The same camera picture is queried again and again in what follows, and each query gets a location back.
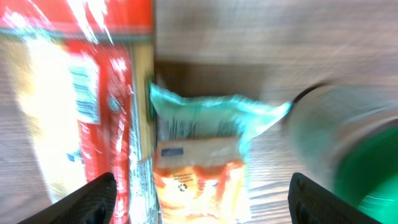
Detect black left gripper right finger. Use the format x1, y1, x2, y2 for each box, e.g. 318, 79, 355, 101
288, 172, 381, 224

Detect green lid white jar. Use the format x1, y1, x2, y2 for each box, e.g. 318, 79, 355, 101
282, 83, 397, 223

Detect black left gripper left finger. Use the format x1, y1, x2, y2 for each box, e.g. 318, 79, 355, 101
18, 172, 117, 224

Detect teal orange snack packet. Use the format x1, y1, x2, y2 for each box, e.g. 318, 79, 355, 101
150, 84, 290, 224

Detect long red orange spaghetti pack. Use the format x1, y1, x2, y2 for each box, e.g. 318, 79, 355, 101
1, 0, 158, 223

